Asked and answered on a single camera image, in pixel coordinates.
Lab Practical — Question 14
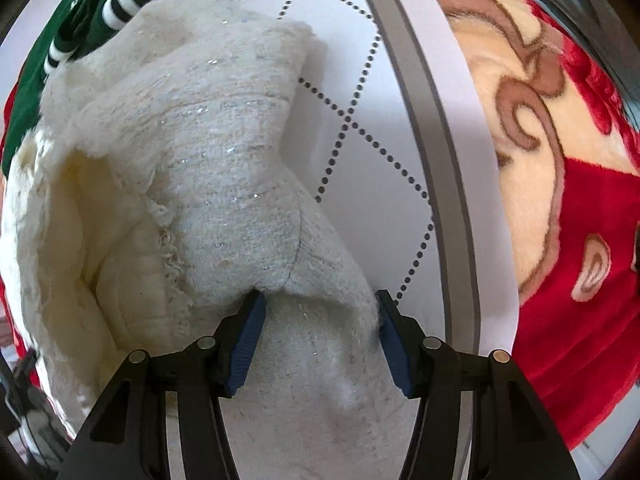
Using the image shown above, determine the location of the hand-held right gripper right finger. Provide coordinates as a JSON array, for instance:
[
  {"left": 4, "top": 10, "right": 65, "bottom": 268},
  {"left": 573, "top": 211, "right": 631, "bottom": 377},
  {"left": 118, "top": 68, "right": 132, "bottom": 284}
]
[{"left": 375, "top": 290, "right": 582, "bottom": 480}]

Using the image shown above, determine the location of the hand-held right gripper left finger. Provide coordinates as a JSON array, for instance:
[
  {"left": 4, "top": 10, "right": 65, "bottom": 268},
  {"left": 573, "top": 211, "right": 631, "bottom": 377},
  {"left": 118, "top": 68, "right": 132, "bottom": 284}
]
[{"left": 58, "top": 292, "right": 267, "bottom": 480}]

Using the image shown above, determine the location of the cream fuzzy knit jacket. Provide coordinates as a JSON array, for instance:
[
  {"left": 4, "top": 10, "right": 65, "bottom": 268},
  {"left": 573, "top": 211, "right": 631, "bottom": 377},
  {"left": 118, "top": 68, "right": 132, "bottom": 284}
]
[{"left": 0, "top": 0, "right": 426, "bottom": 480}]

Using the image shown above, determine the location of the white dotted bed sheet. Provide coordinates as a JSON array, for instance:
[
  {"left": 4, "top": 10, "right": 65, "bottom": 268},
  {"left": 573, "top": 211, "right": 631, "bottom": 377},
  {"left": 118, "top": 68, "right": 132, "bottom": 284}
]
[{"left": 145, "top": 0, "right": 521, "bottom": 480}]

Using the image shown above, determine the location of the red and cream printed blanket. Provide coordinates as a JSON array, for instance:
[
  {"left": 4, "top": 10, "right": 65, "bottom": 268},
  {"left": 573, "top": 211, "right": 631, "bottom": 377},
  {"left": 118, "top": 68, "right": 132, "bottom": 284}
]
[{"left": 422, "top": 0, "right": 640, "bottom": 453}]

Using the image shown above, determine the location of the green garment with striped cuffs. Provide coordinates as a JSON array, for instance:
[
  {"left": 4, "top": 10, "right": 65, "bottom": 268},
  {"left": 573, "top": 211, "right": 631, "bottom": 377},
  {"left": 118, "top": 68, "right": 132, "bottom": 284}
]
[{"left": 0, "top": 0, "right": 160, "bottom": 171}]

